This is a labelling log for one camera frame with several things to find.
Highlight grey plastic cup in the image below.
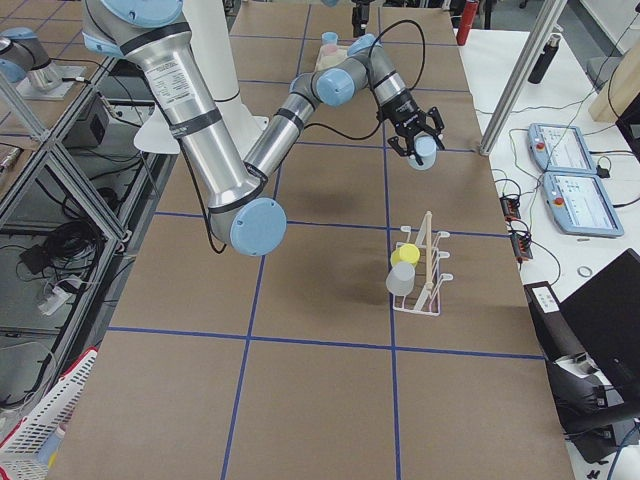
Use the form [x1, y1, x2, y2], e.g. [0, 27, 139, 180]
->
[385, 261, 415, 296]

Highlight cream plastic tray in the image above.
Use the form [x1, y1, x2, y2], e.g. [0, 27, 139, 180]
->
[314, 45, 366, 76]

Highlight white plastic basket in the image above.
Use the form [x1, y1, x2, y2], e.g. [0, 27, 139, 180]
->
[1, 347, 98, 479]

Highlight lower teach pendant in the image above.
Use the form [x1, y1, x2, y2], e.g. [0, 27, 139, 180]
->
[542, 171, 624, 238]

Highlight red cylinder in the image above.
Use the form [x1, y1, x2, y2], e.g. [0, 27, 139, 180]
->
[456, 0, 480, 46]

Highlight light blue plastic cup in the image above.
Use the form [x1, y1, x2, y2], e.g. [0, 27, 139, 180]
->
[408, 136, 437, 171]

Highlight upper teach pendant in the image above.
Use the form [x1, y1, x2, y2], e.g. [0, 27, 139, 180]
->
[528, 123, 596, 174]

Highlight black bottle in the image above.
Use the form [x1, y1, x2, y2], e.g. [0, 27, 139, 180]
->
[527, 33, 562, 84]

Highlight yellow plastic cup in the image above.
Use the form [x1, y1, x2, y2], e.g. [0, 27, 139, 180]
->
[390, 243, 421, 267]

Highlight black laptop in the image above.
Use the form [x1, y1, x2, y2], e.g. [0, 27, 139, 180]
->
[561, 248, 639, 400]

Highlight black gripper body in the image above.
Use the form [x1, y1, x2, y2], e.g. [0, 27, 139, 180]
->
[377, 94, 433, 150]
[351, 0, 372, 38]

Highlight pink plastic cup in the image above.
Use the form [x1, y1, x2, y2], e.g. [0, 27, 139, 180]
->
[322, 44, 338, 56]

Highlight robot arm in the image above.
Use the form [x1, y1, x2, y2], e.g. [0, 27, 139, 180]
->
[83, 1, 444, 256]

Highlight teach pendant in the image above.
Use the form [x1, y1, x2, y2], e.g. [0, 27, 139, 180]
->
[528, 123, 596, 174]
[542, 171, 624, 238]

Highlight white wire cup rack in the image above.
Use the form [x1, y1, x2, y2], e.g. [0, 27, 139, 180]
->
[388, 211, 453, 316]

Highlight grey aluminium frame post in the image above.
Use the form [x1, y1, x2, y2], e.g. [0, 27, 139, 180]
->
[478, 0, 568, 156]

